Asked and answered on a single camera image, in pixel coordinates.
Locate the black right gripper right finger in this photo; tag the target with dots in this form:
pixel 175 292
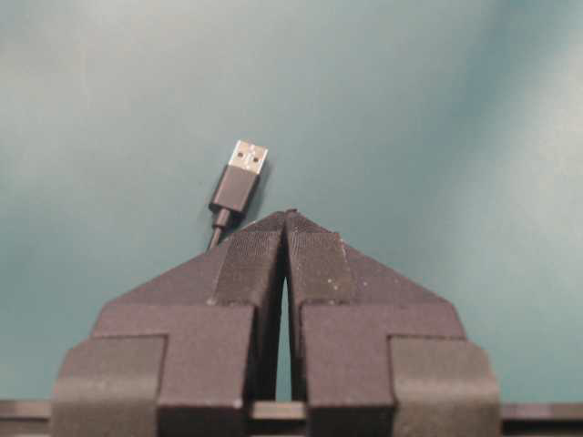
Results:
pixel 375 354

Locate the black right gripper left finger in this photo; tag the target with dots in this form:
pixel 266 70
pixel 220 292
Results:
pixel 182 354

